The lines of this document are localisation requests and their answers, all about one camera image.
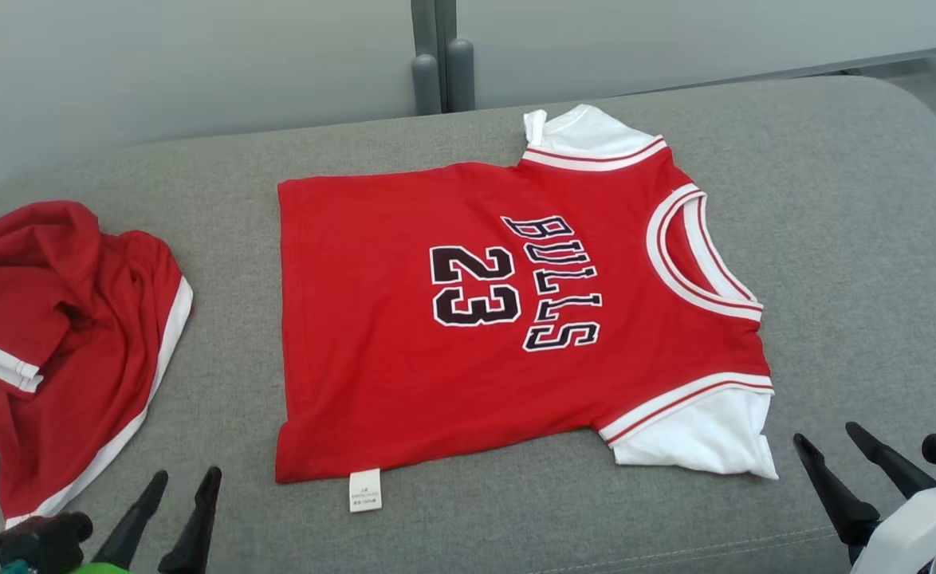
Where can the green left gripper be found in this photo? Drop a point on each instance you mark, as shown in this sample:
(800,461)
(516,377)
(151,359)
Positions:
(101,569)

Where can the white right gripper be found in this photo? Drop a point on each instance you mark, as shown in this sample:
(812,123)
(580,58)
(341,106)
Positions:
(906,534)

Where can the red shorts with white stripe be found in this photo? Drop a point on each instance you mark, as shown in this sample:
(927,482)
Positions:
(77,319)

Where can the red Bulls 23 jersey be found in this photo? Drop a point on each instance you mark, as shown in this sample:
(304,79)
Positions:
(404,335)

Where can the grey fabric sofa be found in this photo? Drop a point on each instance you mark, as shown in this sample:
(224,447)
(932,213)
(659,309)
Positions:
(851,239)

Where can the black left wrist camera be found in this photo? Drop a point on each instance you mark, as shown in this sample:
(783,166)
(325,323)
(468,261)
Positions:
(41,542)

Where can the teal left camera connector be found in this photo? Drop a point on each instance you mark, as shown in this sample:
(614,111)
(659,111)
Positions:
(12,568)

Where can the grey partition base rail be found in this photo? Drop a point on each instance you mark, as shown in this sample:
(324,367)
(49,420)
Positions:
(819,72)

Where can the grey partition post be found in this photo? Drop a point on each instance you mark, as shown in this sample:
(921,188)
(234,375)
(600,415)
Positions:
(460,72)
(426,80)

